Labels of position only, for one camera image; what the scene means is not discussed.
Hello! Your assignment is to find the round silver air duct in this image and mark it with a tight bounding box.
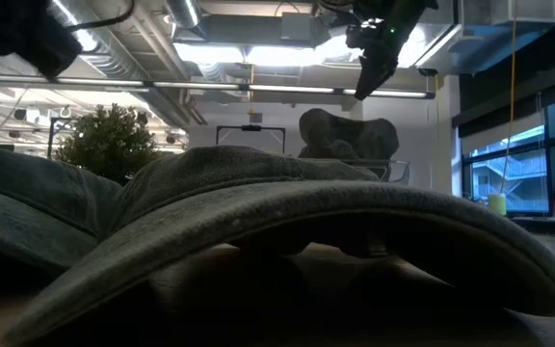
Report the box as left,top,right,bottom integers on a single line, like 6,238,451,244
164,0,202,30

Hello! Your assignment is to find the green potted plant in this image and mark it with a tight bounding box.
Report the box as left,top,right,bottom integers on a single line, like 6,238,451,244
54,102,162,185

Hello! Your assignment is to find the yellow hanging cord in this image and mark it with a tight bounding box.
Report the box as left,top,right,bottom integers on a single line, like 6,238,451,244
498,0,520,195

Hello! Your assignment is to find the dark window sill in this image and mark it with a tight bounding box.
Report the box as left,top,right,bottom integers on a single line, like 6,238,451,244
511,215,555,238

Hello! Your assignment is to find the clear plastic bin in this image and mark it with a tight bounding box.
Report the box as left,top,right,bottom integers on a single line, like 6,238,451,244
339,158,411,187

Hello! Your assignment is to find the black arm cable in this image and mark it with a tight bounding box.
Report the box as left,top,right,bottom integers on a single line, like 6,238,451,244
64,0,136,34

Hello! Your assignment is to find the long ceiling light strip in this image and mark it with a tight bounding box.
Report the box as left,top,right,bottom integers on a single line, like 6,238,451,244
0,73,436,100

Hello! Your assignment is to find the yellow-green cup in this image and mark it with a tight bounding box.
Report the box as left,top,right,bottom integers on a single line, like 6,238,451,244
487,192,508,217

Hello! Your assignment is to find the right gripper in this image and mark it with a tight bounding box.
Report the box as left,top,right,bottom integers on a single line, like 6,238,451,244
345,17,400,102

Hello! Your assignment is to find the black frame with camera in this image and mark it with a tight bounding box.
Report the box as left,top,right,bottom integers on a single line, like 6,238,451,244
215,124,288,155

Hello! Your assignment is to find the grey ceiling unit box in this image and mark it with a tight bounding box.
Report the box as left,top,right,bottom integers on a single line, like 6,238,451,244
279,12,332,48

